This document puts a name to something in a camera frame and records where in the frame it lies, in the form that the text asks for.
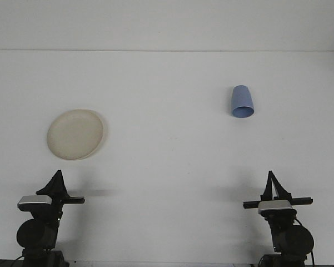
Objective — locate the pale blue cup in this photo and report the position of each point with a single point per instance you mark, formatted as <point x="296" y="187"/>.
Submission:
<point x="241" y="97"/>

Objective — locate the pale round plate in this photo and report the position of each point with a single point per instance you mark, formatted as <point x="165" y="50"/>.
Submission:
<point x="75" y="135"/>

